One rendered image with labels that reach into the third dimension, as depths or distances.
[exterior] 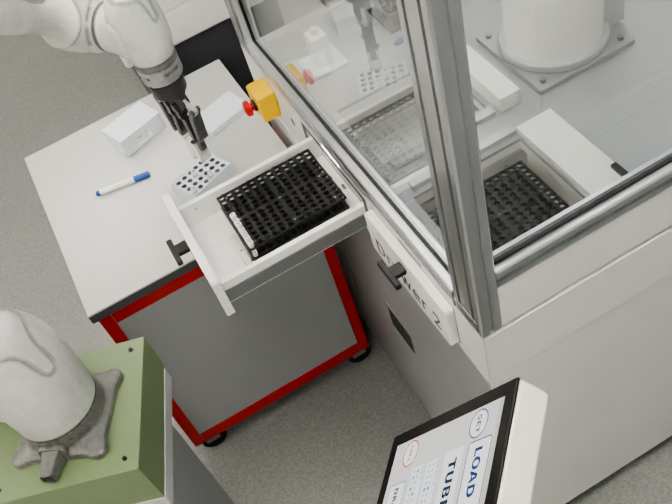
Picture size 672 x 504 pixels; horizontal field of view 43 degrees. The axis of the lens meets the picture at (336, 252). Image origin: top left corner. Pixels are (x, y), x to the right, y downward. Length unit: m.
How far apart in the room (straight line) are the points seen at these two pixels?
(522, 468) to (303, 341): 1.34
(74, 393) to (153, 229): 0.60
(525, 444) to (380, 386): 1.47
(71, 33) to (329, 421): 1.29
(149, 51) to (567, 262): 0.88
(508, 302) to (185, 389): 1.09
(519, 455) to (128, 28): 1.08
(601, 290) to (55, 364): 0.93
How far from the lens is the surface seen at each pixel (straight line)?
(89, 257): 2.04
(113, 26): 1.73
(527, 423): 1.06
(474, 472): 1.07
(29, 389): 1.47
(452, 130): 1.05
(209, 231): 1.84
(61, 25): 1.77
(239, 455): 2.51
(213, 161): 2.05
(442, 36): 0.97
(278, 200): 1.75
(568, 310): 1.52
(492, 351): 1.46
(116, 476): 1.56
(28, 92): 4.07
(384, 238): 1.59
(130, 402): 1.62
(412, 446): 1.25
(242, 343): 2.20
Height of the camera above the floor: 2.13
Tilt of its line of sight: 49 degrees down
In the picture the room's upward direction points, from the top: 20 degrees counter-clockwise
